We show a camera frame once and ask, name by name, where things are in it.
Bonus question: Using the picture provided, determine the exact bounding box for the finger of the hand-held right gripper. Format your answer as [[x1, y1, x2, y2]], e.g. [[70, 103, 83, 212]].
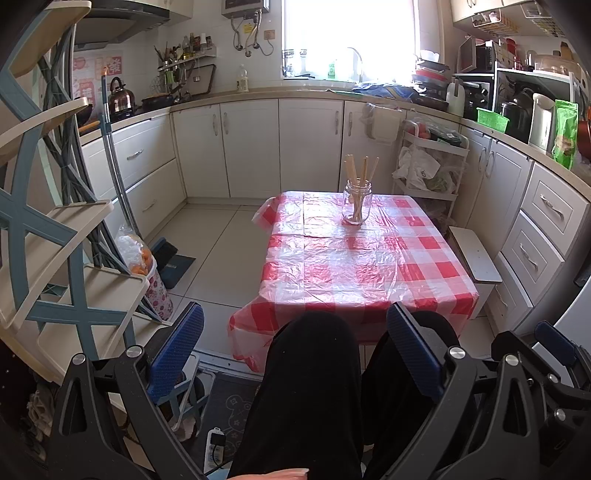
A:
[[492, 330, 591, 416], [536, 320, 581, 374]]

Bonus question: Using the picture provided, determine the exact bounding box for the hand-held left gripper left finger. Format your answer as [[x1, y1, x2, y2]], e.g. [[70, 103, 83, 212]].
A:
[[46, 302, 205, 480]]

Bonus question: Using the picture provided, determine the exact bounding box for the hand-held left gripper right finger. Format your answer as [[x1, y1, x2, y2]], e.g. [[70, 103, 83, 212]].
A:
[[383, 302, 540, 480]]

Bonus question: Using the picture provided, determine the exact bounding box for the glass jar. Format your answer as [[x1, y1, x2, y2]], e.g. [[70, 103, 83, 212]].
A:
[[342, 179, 373, 226]]

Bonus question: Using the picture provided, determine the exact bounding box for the bundle of wooden chopsticks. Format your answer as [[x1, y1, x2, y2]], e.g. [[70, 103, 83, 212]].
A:
[[344, 154, 380, 222]]

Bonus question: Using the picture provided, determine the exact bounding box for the person's left hand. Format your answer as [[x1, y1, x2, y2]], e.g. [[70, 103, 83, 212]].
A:
[[226, 467, 310, 480]]

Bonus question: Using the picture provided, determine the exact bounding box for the dark floor mat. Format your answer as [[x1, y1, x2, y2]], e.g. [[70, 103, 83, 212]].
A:
[[198, 373, 265, 480]]

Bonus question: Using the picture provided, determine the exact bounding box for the person's right leg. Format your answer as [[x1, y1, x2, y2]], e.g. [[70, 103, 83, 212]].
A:
[[360, 310, 463, 480]]

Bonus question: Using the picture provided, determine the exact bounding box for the person's leg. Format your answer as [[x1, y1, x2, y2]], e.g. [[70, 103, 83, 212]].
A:
[[360, 310, 463, 480], [228, 310, 364, 480]]

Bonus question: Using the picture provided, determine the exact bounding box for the bag of oranges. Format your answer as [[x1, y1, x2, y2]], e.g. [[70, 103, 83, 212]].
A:
[[115, 225, 174, 322]]

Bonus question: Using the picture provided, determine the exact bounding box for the white power strip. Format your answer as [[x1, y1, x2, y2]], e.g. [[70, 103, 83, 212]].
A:
[[203, 427, 227, 472]]

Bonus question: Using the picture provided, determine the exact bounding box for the red checkered plastic tablecloth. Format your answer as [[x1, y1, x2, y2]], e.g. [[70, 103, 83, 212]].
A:
[[227, 191, 480, 374]]

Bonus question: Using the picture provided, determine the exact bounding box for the cream and blue shelf unit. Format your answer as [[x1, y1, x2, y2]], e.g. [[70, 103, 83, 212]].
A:
[[0, 0, 154, 385]]

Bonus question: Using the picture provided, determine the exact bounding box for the white stool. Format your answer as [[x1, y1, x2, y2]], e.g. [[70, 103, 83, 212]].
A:
[[448, 226, 503, 320]]

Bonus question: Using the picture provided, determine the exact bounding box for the person's left leg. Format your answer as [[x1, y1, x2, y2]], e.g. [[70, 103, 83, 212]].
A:
[[228, 310, 364, 480]]

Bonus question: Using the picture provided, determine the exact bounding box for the white cabinet with small drawers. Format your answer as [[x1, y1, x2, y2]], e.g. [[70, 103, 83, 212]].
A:
[[456, 124, 591, 339]]

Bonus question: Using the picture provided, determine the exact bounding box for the white plastic bag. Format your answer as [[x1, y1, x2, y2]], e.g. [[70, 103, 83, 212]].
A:
[[392, 147, 442, 191]]

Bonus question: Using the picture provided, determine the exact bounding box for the white trolley cart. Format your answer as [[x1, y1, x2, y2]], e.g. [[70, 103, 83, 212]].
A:
[[392, 119, 471, 219]]

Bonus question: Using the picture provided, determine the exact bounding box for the green snack bag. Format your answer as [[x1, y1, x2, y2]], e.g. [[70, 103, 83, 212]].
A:
[[552, 99, 579, 171]]

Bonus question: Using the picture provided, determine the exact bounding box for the white door base cabinet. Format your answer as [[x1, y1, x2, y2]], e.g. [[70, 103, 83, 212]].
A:
[[170, 97, 408, 200]]

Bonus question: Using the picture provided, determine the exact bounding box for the white electric kettle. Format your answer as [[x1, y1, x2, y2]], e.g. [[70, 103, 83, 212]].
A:
[[527, 92, 557, 154]]

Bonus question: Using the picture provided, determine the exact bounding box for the white hanging bin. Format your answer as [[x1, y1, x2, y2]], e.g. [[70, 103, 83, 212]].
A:
[[365, 102, 402, 145]]

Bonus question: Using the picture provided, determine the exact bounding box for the green plastic basket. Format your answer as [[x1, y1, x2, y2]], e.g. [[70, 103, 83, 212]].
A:
[[476, 107, 510, 134]]

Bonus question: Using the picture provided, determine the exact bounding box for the black wok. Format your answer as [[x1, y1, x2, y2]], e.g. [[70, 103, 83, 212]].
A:
[[75, 104, 101, 137]]

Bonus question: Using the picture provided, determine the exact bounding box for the black frying pan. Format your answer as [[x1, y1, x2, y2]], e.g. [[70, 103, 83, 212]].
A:
[[141, 92, 177, 112]]

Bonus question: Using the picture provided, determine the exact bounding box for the white plastic jug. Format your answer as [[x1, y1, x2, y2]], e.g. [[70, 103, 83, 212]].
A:
[[445, 78, 466, 117]]

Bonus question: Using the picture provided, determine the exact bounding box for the metal kettle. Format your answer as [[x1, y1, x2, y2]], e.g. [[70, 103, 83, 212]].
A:
[[107, 76, 137, 114]]

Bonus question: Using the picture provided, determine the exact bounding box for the blue cloth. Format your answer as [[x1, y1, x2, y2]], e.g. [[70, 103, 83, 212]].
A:
[[353, 83, 417, 99]]

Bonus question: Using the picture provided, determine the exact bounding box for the black toaster oven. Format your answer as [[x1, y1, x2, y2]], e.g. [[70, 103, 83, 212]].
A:
[[455, 79, 493, 110]]

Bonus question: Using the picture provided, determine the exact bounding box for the stack of bowls and pans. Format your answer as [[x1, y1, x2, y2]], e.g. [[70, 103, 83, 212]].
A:
[[410, 50, 451, 110]]

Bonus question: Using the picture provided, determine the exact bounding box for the white counter shelf rack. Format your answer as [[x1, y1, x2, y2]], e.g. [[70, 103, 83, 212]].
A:
[[492, 66, 583, 149]]

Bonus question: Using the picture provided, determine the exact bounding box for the chrome faucet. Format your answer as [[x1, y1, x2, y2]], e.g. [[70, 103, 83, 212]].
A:
[[346, 46, 366, 85]]

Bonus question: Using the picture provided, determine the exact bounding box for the microwave oven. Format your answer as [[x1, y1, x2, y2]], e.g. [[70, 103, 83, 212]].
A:
[[457, 37, 498, 75]]

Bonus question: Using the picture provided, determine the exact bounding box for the kitchen window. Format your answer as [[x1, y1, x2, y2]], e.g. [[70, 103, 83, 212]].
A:
[[281, 0, 422, 82]]

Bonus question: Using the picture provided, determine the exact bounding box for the black range hood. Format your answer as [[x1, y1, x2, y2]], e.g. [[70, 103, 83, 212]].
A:
[[74, 0, 172, 50]]

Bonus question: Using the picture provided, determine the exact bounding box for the grey water heater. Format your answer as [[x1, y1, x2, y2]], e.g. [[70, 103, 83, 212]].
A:
[[221, 0, 271, 20]]

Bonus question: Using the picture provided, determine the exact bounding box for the blue handled mop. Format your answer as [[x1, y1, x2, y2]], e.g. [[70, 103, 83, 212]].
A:
[[100, 75, 145, 241]]

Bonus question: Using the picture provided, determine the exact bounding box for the wall utensil rack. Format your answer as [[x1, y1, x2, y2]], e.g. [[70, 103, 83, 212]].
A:
[[151, 34, 219, 101]]

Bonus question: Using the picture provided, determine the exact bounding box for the pink wall poster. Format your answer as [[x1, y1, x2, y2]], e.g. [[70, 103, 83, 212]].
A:
[[73, 54, 125, 110]]

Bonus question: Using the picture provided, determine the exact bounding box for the white wire basket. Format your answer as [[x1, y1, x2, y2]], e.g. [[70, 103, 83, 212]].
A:
[[519, 2, 567, 36]]

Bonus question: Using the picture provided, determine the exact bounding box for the white wall cabinet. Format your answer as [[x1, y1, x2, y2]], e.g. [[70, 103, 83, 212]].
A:
[[167, 0, 195, 22], [450, 0, 523, 29]]

